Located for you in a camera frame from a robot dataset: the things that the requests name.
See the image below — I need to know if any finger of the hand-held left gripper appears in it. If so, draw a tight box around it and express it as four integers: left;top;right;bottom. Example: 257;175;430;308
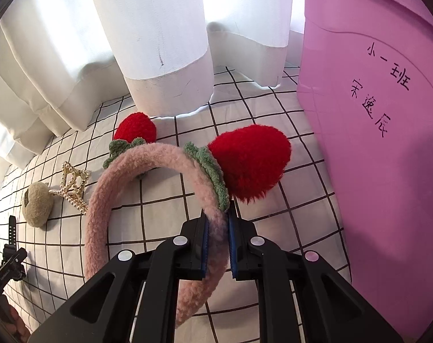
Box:
0;246;27;288

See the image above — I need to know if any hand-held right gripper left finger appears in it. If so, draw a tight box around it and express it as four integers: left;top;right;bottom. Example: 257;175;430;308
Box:
27;218;210;343

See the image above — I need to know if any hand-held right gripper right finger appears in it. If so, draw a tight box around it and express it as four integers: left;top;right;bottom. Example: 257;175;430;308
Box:
228;216;405;343

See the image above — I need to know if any pink strawberry plush headband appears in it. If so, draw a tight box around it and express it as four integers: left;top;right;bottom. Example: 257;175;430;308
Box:
84;112;292;327

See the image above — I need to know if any pink plastic bin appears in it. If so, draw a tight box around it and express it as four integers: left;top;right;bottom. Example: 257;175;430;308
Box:
296;0;433;329

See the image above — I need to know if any person's left hand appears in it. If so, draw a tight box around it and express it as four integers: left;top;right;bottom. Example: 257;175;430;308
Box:
1;304;32;342

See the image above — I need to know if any black wrist watch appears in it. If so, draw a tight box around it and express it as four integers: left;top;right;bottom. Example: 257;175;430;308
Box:
3;215;19;256

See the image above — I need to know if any beige plush pom hair clip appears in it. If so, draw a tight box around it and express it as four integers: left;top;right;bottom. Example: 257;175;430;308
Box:
22;182;55;227

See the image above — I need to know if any pearl hair claw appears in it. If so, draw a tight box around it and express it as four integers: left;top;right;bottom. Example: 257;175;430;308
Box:
49;161;91;215

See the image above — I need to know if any black white checked tablecloth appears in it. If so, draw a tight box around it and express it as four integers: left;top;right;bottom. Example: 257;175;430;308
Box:
0;66;353;343

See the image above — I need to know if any white curtain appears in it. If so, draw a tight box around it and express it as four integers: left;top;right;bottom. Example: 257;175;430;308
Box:
0;0;305;201

